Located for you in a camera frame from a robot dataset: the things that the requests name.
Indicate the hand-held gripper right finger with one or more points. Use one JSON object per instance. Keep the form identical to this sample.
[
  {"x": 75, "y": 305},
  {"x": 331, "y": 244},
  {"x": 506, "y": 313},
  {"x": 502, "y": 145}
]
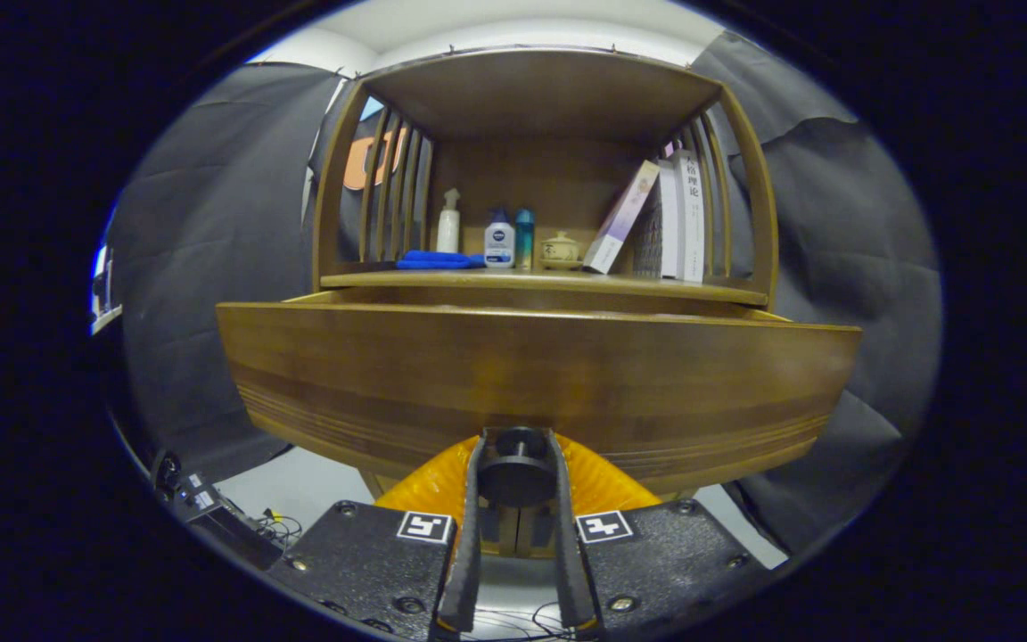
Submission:
[{"x": 567, "y": 535}]

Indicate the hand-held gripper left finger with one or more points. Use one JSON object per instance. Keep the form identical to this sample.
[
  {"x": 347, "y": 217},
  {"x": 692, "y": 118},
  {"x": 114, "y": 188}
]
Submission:
[{"x": 469, "y": 535}]

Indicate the black drawer knob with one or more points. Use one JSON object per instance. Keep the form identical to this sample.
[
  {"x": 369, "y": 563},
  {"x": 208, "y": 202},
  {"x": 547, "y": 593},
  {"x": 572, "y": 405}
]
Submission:
[{"x": 518, "y": 480}]

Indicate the wooden drawer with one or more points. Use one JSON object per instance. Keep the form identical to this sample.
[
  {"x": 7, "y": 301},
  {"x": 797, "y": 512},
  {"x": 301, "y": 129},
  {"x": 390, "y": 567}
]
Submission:
[{"x": 522, "y": 374}]

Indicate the wooden cabinet door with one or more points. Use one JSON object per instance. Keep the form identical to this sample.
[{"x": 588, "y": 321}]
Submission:
[
  {"x": 500, "y": 535},
  {"x": 536, "y": 535}
]

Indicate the wooden countertop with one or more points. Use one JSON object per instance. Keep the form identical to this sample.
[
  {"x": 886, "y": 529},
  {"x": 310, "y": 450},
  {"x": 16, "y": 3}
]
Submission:
[{"x": 567, "y": 279}]

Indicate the wooden cabinet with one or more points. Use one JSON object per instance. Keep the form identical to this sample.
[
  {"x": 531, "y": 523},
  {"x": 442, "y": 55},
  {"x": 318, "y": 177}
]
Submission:
[{"x": 540, "y": 98}]

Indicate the blue folded cloth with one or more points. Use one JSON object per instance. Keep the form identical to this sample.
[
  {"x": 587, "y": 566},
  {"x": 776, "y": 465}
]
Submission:
[{"x": 438, "y": 260}]

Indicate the beige lidded tea cup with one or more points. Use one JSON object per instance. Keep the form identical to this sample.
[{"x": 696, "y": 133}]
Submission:
[{"x": 560, "y": 252}]

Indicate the white bottle with blue cap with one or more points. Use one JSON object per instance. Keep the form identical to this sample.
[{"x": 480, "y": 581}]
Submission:
[{"x": 499, "y": 242}]

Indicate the teal spray bottle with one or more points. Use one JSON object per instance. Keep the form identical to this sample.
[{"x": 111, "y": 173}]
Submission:
[{"x": 524, "y": 241}]

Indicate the white pump bottle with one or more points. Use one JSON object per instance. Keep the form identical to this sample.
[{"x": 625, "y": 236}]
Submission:
[{"x": 448, "y": 232}]

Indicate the dark patterned book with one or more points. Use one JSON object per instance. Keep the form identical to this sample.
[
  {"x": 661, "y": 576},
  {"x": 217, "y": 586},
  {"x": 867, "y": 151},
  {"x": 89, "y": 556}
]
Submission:
[{"x": 650, "y": 241}]

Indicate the purple and white book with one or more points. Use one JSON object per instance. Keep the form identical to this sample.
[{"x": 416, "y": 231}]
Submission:
[{"x": 622, "y": 218}]

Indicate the white book with black lettering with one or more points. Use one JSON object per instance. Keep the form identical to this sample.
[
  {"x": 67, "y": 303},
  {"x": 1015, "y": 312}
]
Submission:
[{"x": 692, "y": 218}]

